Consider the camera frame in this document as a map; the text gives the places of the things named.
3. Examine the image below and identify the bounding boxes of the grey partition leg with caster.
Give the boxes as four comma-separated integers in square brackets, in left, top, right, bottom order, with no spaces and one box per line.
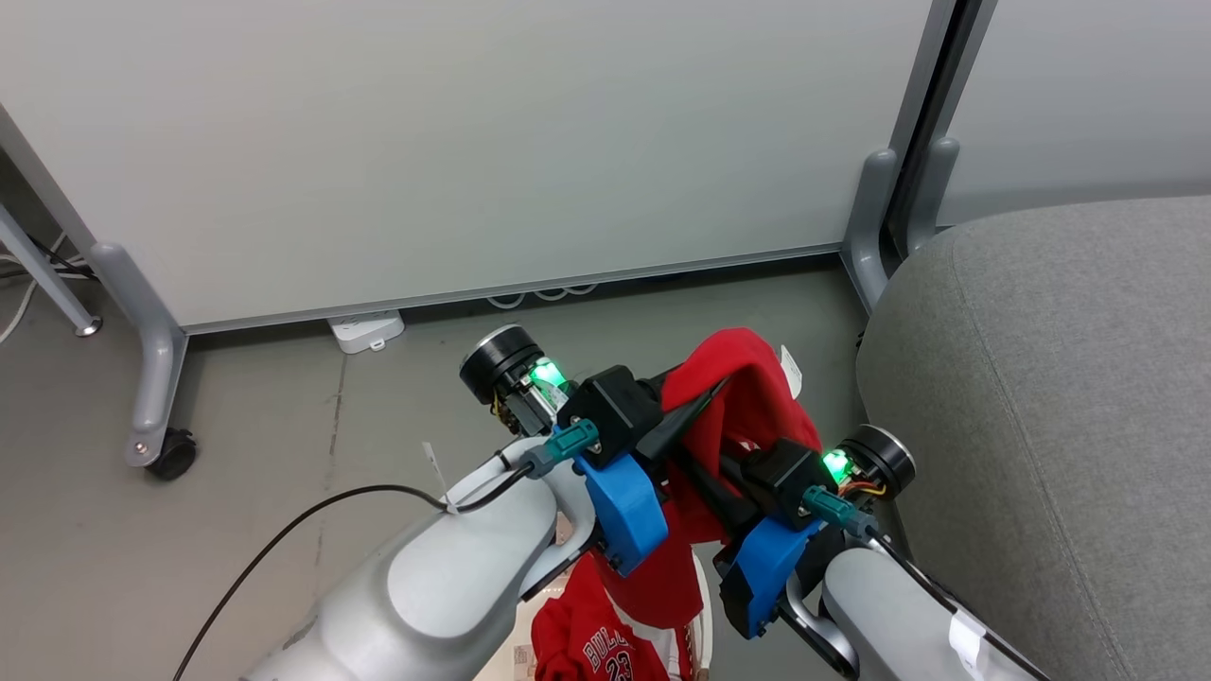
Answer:
[90,241,190,469]

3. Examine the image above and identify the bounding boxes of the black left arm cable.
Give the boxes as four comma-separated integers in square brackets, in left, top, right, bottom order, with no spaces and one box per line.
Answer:
[173,420,603,681]

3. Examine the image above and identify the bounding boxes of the white looped cable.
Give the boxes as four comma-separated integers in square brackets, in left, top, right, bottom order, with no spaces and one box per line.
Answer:
[486,282,603,310]

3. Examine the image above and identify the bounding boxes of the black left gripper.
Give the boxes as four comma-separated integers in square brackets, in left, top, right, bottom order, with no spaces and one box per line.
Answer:
[460,324,731,466]

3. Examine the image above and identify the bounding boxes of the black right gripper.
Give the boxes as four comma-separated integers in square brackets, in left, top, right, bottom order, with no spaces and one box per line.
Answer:
[667,425,917,527]

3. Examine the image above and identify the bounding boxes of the white power strip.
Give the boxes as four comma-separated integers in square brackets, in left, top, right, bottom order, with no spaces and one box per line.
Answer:
[327,310,407,356]

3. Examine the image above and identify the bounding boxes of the red basketball jersey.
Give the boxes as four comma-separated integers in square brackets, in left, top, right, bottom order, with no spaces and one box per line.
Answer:
[530,327,826,681]

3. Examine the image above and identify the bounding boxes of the white cable tie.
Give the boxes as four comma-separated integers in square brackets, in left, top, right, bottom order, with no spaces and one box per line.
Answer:
[422,442,461,516]

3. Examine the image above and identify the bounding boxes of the black caster wheel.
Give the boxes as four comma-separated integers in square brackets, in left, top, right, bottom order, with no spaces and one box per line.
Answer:
[147,428,199,481]

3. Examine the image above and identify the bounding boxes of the cream laundry basket brown rim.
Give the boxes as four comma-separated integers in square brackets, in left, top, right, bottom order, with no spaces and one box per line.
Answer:
[473,515,716,681]

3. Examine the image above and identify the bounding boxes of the short grey partition leg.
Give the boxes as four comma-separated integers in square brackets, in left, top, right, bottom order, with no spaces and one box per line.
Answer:
[840,147,900,315]
[904,137,961,258]

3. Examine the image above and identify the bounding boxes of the grey fabric sofa seat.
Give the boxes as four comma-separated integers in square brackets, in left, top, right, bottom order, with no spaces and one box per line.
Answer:
[855,196,1211,681]

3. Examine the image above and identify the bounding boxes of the white partition panel grey frame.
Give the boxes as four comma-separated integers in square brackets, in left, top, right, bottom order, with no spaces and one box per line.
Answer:
[0,0,957,337]

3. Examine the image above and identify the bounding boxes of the slanted grey table leg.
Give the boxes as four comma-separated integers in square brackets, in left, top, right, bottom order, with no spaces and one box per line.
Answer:
[0,203,103,339]

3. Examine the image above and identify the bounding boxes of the narrow white partition panel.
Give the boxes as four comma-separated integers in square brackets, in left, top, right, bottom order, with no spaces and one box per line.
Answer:
[908,0,1211,256]

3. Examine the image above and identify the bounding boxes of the white and black floor cables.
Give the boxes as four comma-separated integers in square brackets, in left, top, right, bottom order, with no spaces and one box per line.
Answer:
[0,232,96,346]

